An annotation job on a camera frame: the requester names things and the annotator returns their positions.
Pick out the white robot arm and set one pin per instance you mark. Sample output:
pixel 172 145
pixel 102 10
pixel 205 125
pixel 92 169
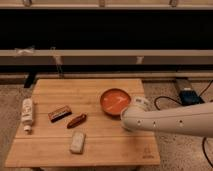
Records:
pixel 194 120

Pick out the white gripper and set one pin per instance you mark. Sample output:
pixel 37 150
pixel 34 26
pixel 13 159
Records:
pixel 141 102

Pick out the black power adapter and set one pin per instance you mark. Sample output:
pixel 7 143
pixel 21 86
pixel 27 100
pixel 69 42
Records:
pixel 187 94

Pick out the white tube bottle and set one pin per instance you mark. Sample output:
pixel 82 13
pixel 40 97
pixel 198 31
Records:
pixel 27 114

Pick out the white sponge block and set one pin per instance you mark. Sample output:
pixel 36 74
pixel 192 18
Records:
pixel 77 142

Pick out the grey metal rail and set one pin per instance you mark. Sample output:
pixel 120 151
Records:
pixel 29 57

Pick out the brown sausage snack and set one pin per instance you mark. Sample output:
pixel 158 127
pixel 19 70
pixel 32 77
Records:
pixel 76 121

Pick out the brown chocolate bar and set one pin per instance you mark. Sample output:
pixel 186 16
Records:
pixel 59 113

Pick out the orange ceramic bowl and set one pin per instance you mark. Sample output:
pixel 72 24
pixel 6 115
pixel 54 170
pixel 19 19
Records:
pixel 114 100

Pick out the wooden table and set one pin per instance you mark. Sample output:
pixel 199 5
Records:
pixel 70 129

